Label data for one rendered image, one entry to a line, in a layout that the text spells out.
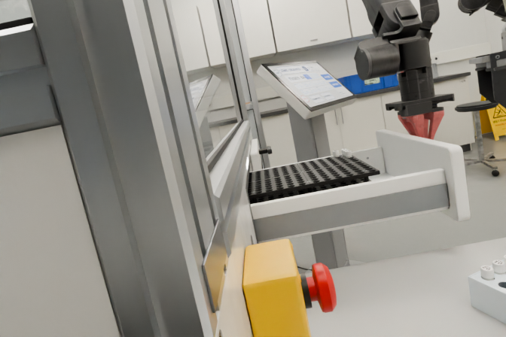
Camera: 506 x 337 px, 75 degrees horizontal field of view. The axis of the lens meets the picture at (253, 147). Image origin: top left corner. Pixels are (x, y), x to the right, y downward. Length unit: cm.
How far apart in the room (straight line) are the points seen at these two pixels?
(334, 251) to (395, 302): 129
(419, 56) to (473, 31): 470
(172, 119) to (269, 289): 16
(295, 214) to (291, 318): 24
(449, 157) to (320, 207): 19
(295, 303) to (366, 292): 25
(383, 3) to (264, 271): 58
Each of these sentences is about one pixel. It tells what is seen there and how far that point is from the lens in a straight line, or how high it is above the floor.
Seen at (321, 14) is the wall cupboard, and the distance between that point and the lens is 418.
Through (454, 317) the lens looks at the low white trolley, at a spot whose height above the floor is 76.
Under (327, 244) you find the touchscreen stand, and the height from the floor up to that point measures 28.
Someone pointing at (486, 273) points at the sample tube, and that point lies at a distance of 47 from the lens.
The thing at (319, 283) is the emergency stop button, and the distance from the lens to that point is 30.
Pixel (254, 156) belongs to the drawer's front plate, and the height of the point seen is 92.
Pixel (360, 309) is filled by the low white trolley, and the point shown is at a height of 76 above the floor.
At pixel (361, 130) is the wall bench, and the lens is 387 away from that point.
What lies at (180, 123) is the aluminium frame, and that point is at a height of 104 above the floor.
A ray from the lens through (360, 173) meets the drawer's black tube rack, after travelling 56.
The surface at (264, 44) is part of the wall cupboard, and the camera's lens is 399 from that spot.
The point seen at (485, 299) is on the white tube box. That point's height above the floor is 78.
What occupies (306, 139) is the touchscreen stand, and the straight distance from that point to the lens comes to 161.
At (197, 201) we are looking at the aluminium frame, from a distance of 17.
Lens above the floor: 104
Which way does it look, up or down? 8 degrees down
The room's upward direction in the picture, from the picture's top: 11 degrees counter-clockwise
